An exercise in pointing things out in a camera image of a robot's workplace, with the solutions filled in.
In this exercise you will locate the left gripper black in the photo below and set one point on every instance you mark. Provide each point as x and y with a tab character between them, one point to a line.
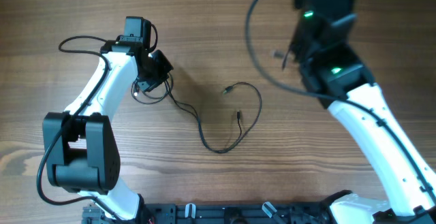
165	68

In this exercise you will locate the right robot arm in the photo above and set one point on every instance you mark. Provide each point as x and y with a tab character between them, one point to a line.
348	90

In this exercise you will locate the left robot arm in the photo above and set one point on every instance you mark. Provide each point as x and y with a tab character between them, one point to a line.
81	160

